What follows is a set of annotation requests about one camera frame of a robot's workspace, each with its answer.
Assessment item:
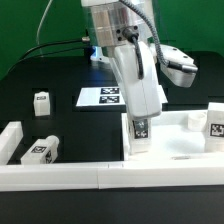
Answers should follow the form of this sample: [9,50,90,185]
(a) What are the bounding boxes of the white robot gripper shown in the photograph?
[110,42,162,132]

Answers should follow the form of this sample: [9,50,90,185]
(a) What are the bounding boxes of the white square table top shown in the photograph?
[121,110,224,162]

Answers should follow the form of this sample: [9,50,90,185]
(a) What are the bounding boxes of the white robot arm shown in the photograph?
[81,0,162,132]

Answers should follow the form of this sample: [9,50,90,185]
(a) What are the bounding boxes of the white marker sheet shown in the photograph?
[75,85,169,108]

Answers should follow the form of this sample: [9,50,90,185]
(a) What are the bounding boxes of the white front fence bar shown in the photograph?
[0,159,224,192]

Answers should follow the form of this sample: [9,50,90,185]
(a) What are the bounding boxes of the white fence bar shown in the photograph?
[0,159,224,192]
[0,121,23,165]

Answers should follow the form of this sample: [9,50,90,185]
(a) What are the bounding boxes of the white left fence bar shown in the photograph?
[0,121,23,165]

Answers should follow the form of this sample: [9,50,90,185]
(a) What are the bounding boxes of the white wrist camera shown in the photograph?
[160,45,198,88]

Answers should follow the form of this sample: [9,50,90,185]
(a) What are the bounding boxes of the black cable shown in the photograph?
[6,36,91,74]

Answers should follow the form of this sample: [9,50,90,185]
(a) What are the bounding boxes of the grey thin cable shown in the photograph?
[35,0,54,58]

